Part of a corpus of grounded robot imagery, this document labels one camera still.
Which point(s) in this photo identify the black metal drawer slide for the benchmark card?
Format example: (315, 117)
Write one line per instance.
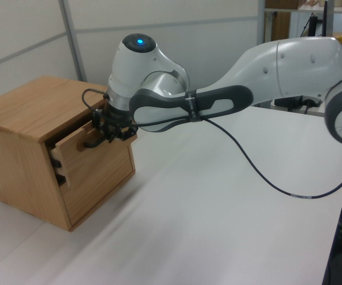
(61, 179)

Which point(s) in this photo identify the grey partition post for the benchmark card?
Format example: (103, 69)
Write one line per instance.
(73, 35)

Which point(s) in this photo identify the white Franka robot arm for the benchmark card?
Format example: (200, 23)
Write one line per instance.
(301, 65)

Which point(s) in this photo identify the brown wooden board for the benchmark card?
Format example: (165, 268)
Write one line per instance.
(280, 26)

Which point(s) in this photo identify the wooden cabinet box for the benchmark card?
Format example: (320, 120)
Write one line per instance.
(25, 104)

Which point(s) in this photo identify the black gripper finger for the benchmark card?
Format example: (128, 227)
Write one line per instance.
(126, 133)
(96, 121)

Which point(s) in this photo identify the black monitor pole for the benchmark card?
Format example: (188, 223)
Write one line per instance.
(327, 17)

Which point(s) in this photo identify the grey office partition panel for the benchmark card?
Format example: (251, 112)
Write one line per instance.
(16, 35)
(188, 35)

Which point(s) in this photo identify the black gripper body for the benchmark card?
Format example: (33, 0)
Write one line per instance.
(116, 116)

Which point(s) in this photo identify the plain wooden drawer front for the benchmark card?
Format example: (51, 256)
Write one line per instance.
(99, 190)

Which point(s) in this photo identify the small yellow object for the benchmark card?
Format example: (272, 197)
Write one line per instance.
(340, 39)

